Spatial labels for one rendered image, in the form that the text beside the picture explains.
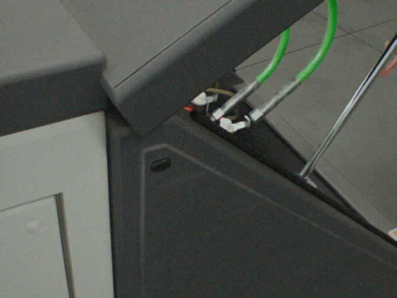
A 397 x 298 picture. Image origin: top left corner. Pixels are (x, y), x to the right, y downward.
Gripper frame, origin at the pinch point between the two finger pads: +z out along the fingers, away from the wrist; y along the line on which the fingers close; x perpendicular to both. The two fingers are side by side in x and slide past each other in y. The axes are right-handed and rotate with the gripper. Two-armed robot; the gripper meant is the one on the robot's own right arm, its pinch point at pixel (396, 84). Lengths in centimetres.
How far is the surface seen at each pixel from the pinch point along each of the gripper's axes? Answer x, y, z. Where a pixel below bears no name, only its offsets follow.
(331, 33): -41.5, 16.8, -7.1
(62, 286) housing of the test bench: -88, 58, 7
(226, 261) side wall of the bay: -75, 56, 4
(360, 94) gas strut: -68, 51, -10
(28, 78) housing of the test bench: -96, 58, -7
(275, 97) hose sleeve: -44.7, 17.8, 5.6
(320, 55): -40.9, 16.9, -3.2
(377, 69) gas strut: -68, 51, -13
